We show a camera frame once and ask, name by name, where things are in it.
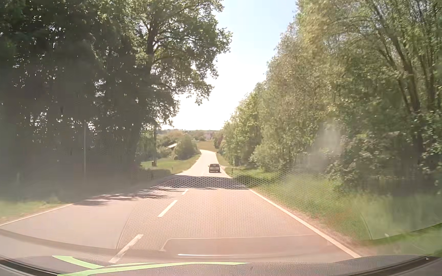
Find car's own bonnet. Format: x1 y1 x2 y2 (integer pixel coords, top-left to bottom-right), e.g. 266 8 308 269
0 245 442 276

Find grey asphalt road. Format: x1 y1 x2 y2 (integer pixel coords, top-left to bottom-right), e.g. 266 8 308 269
0 149 361 265

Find row of trees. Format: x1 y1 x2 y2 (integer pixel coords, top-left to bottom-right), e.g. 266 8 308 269
213 0 442 192

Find wood of dark trees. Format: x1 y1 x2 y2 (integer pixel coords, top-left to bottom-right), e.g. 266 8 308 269
0 0 232 185

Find green field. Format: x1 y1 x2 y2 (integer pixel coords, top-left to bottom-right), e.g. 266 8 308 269
196 140 218 153

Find grass verge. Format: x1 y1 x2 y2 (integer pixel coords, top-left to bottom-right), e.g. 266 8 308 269
216 153 442 257
0 153 202 227

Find road markings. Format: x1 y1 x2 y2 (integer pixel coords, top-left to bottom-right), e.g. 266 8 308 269
0 153 361 264

